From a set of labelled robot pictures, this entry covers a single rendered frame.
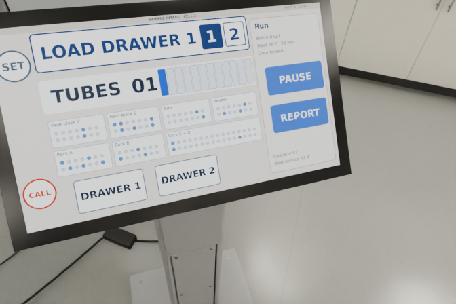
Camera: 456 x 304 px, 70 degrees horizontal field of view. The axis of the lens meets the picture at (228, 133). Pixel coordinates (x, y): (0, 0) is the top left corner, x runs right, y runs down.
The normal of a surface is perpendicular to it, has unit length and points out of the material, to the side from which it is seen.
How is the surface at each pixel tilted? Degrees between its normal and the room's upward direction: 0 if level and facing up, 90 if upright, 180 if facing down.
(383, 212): 0
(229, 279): 5
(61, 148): 50
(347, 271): 0
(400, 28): 90
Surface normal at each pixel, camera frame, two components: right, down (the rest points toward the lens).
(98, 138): 0.25, 0.04
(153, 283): 0.02, -0.78
